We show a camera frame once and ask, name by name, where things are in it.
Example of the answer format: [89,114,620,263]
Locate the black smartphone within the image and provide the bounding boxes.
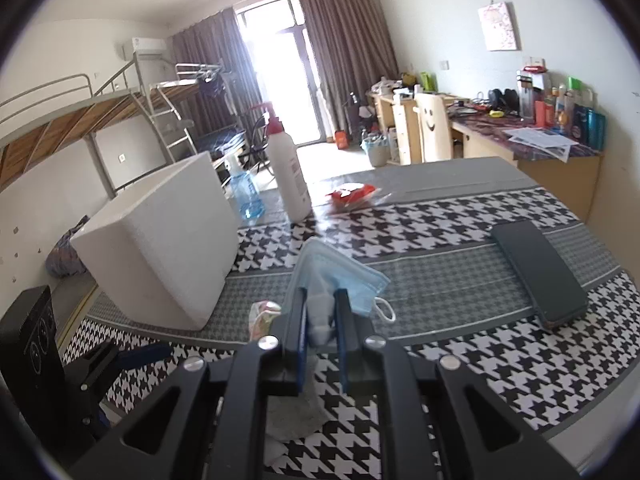
[490,220,590,331]

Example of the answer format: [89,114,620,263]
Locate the grey cloth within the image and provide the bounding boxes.
[265,355,327,442]

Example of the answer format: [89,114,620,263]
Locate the large metal bunk bed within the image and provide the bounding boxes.
[0,52,196,201]

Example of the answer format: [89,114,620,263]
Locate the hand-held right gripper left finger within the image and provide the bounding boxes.
[70,287,308,480]

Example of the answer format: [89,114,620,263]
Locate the red snack packet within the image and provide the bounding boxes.
[325,183,383,212]

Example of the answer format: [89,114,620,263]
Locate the white foam box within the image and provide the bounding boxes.
[70,151,242,332]

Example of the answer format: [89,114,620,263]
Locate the wooden smiley face chair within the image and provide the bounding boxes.
[414,92,453,163]

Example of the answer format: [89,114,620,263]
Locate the blue patterned quilt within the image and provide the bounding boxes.
[46,215,91,277]

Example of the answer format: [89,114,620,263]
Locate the small metal bunk bed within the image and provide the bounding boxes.
[150,62,251,161]

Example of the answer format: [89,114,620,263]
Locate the black folding chair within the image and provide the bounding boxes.
[247,115,273,171]

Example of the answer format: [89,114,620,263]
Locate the narrow brown curtain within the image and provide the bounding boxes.
[170,7,263,136]

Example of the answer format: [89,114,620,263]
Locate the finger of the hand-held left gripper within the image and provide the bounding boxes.
[117,342,173,368]

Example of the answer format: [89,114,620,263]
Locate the wall poster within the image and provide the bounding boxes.
[477,2,522,52]

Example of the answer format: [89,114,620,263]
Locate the glass balcony door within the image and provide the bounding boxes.
[232,0,326,148]

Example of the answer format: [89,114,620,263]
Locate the wide brown curtain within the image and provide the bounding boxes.
[296,0,401,143]

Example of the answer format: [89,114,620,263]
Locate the white pump lotion bottle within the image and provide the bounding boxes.
[257,101,314,223]

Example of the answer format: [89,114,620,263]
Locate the row of toiletry bottles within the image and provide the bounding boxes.
[516,55,607,151]

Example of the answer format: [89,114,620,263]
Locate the wooden desk with patterned top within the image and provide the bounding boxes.
[450,110,604,223]

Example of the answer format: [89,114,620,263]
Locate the wooden desk with drawers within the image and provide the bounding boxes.
[367,90,471,166]

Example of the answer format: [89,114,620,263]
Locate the white air conditioner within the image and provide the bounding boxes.
[122,37,167,60]

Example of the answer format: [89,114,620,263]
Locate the blue plaid mattress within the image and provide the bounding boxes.
[192,127,248,156]

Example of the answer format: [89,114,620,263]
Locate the black speakers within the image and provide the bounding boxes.
[487,88,521,111]

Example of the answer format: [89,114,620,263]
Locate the blue face mask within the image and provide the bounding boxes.
[282,237,397,347]

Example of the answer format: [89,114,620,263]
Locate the printed paper sheets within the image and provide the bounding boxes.
[502,126,580,162]

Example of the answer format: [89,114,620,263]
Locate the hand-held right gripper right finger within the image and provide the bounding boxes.
[335,287,583,480]

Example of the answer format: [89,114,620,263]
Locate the hanging dark clothes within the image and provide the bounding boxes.
[197,72,228,101]

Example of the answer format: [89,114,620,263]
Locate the green printed plastic bag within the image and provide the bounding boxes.
[248,301,283,346]

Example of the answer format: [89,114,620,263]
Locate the bucket of bottles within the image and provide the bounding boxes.
[361,132,391,167]

